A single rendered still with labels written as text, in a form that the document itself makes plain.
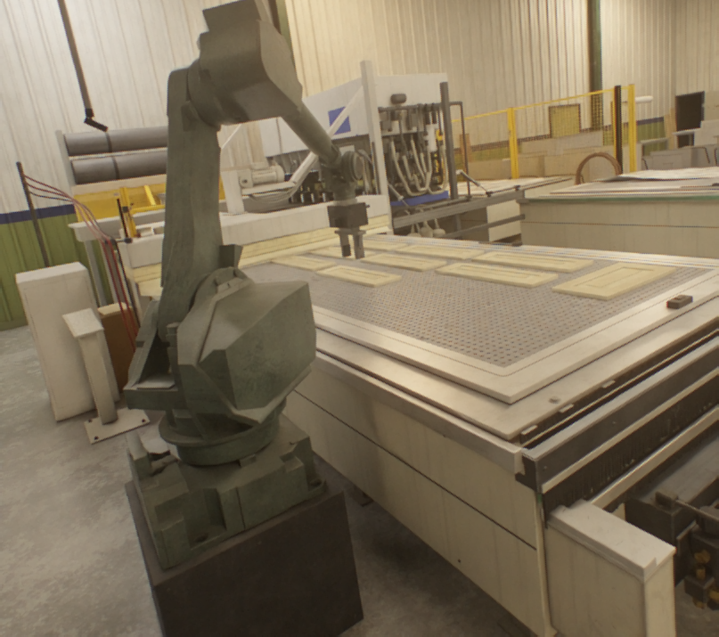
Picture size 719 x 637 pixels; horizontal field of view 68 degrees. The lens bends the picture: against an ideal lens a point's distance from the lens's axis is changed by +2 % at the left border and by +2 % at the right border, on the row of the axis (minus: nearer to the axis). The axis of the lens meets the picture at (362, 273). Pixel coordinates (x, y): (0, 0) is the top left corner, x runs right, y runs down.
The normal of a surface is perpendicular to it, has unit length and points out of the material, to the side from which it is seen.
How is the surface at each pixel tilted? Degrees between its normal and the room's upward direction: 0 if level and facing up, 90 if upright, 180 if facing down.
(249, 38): 74
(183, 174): 68
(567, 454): 90
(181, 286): 53
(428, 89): 90
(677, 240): 90
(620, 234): 90
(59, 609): 0
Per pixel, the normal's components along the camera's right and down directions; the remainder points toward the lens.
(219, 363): -0.31, 0.25
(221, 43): -0.34, -0.02
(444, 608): -0.14, -0.97
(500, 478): -0.82, 0.23
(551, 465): 0.55, 0.11
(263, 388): 0.82, 0.01
